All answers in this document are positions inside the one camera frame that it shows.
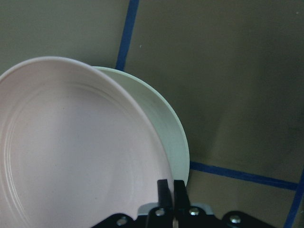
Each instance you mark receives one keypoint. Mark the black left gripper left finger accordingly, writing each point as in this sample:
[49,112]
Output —
[161,216]

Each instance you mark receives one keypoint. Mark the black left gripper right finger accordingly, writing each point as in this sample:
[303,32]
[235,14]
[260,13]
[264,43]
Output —
[187,214]

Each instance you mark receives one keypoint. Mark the pink plate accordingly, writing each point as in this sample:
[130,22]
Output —
[75,147]

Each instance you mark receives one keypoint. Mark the white plate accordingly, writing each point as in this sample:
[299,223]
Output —
[163,117]

